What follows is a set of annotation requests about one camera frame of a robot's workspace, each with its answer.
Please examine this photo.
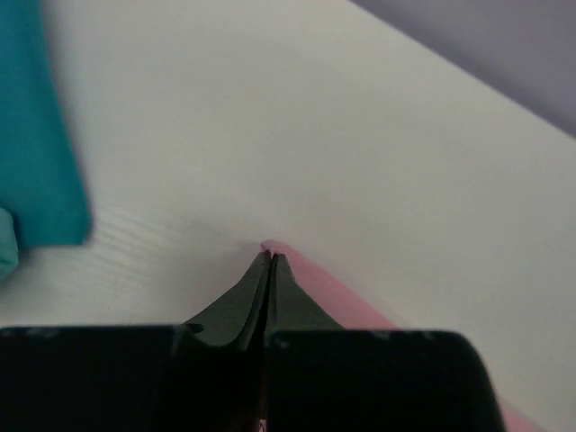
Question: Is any teal folded t shirt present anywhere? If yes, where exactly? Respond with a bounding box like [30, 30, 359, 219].
[0, 0, 93, 280]

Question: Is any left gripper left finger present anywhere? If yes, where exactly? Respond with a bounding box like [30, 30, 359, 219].
[179, 252, 272, 352]

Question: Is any pink t shirt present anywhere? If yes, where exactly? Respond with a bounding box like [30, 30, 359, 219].
[260, 239, 561, 431]

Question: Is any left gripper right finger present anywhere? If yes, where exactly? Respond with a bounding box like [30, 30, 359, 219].
[265, 254, 344, 336]

